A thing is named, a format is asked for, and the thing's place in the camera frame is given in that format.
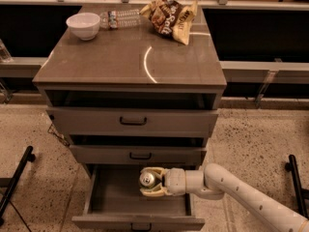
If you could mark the grey middle drawer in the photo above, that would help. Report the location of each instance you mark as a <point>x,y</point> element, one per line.
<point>137,154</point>

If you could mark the brown chip bag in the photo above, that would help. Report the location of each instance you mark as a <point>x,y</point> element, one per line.
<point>171,19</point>

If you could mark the grey top drawer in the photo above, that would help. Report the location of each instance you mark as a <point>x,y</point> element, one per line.
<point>133,122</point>

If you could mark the green soda can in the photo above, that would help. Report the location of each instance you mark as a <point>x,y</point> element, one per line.
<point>149,180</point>

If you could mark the black base leg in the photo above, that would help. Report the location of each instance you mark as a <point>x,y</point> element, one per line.
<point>301,194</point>
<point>9,184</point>

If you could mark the grey drawer cabinet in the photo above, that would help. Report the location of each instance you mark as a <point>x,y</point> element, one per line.
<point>134,68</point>

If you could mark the black right base leg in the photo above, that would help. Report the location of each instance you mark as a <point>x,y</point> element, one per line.
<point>301,194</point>

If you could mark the black left base leg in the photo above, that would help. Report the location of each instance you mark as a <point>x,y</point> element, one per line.
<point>9,184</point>

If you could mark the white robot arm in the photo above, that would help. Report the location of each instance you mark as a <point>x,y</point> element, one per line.
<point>212,182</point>

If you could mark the white bowl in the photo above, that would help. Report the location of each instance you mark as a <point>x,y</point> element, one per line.
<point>84,26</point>

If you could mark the clear plastic water bottle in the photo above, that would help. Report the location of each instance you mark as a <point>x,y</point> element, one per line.
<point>119,19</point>

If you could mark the grey open bottom drawer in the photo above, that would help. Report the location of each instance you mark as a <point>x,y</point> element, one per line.
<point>115,202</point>

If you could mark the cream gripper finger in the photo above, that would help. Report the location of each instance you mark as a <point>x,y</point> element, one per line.
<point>156,191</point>
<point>153,172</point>

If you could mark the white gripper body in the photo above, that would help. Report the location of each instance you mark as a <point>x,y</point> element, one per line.
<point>174,181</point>

